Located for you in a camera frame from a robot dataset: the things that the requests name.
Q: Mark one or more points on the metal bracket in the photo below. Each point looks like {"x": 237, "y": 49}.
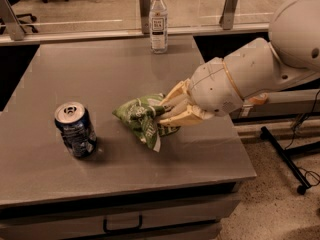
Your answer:
{"x": 11, "y": 22}
{"x": 228, "y": 14}
{"x": 144, "y": 6}

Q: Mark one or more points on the orange tape roll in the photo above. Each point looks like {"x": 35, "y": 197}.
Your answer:
{"x": 259, "y": 99}

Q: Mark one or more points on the black office chair base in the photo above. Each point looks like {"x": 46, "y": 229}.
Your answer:
{"x": 20, "y": 17}

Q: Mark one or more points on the blue pepsi can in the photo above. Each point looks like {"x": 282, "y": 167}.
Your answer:
{"x": 73, "y": 121}

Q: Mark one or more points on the metal bracket right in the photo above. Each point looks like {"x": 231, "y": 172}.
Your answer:
{"x": 228, "y": 14}

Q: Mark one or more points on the black drawer handle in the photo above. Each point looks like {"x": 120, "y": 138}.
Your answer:
{"x": 122, "y": 224}

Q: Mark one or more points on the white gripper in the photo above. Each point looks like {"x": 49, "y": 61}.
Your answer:
{"x": 213, "y": 89}

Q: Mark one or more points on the green jalapeno chip bag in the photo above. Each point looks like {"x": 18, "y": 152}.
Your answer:
{"x": 141, "y": 116}

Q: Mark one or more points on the black wheeled stand base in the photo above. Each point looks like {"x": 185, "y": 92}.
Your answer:
{"x": 306, "y": 178}

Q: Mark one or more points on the grey cabinet drawer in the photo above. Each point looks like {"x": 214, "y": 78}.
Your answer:
{"x": 197, "y": 218}

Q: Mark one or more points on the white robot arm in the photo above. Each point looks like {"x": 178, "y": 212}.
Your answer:
{"x": 289, "y": 56}

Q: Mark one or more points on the metal bracket left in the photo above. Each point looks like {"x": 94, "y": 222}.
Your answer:
{"x": 11, "y": 22}

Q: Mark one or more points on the clear water bottle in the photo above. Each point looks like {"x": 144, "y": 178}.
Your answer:
{"x": 158, "y": 26}

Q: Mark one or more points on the metal bracket middle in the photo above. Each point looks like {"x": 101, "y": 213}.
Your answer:
{"x": 144, "y": 6}

